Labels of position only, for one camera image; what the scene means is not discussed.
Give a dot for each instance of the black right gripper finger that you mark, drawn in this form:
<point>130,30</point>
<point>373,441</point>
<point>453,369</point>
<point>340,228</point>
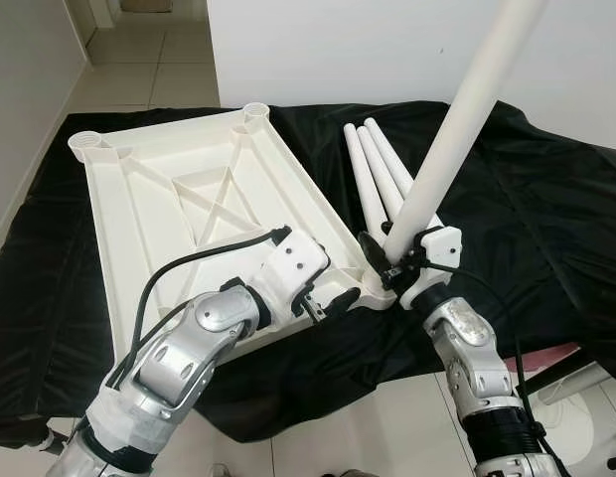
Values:
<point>374,252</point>

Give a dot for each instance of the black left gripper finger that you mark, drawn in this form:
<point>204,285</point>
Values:
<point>342,301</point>
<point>323,251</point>

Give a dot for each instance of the white plastic table leg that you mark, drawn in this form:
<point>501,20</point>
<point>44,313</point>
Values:
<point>387,149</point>
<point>363,174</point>
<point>378,169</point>
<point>467,109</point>

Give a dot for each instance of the white plastic table top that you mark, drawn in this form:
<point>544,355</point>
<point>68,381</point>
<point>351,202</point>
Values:
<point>169,199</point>

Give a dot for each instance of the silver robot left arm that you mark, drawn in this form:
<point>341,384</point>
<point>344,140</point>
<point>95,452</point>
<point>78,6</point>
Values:
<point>189,348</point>

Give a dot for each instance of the black table cloth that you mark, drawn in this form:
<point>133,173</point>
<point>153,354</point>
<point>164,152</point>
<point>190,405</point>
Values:
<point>527,219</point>

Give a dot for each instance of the grey robot right leg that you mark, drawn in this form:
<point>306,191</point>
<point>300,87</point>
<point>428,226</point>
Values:
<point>358,472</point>

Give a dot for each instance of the grey robot leg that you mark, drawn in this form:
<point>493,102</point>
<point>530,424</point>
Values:
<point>358,472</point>
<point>222,470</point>

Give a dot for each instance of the grey robot left leg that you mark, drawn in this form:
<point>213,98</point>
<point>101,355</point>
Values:
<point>222,470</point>

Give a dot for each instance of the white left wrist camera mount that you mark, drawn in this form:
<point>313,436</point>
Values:
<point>293,260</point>

